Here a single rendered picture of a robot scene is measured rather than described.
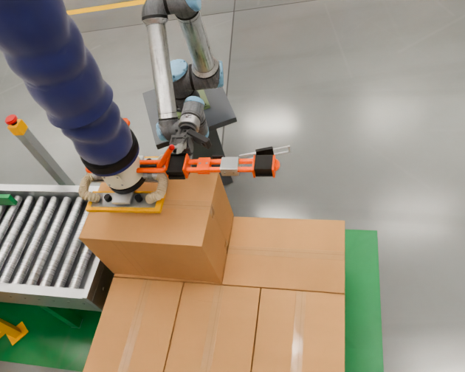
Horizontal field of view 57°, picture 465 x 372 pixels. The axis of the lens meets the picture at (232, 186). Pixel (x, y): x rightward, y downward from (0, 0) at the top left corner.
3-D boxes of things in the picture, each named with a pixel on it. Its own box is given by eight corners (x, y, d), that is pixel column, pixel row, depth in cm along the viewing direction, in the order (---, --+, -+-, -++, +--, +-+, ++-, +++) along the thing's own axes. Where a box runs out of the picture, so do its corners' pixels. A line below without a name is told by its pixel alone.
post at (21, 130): (86, 217, 323) (6, 127, 243) (89, 209, 327) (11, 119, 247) (94, 217, 322) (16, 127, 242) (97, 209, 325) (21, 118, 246)
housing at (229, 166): (221, 176, 167) (219, 170, 163) (224, 163, 171) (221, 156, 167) (238, 176, 165) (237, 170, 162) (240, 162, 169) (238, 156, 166)
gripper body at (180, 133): (173, 156, 179) (179, 135, 186) (193, 156, 177) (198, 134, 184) (168, 145, 173) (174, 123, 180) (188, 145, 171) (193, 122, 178)
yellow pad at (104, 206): (86, 212, 182) (81, 206, 178) (94, 193, 188) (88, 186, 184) (161, 213, 175) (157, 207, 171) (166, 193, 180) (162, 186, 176)
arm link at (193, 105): (207, 109, 194) (203, 92, 186) (202, 129, 188) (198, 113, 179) (187, 109, 196) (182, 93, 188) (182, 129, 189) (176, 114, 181)
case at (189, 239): (113, 273, 228) (77, 238, 196) (134, 209, 250) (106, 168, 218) (221, 283, 213) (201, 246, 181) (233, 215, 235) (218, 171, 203)
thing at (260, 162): (253, 178, 163) (251, 170, 159) (255, 162, 167) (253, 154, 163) (274, 178, 161) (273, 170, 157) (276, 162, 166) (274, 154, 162)
